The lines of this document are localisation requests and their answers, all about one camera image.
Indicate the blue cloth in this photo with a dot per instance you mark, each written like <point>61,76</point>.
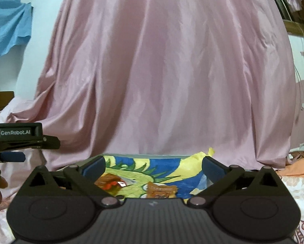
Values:
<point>7,28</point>

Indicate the grey tray with colourful print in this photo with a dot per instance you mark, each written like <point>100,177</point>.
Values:
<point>164,167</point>

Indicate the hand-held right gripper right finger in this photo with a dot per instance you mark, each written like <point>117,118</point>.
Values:
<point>213,168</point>

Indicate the red brown snack packet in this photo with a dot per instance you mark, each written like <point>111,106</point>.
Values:
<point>111,183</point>

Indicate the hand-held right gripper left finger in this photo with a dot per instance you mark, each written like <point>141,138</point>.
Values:
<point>93,168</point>

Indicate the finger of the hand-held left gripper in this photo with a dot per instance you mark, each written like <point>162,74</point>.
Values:
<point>13,156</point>
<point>49,142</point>

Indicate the orange brown snack packet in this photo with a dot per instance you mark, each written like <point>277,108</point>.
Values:
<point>160,190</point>

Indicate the orange cloth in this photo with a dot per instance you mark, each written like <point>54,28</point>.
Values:
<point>300,164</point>

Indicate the pink satin cloth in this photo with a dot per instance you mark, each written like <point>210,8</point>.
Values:
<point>162,68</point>

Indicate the floral bed sheet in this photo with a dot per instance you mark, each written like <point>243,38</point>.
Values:
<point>303,195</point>

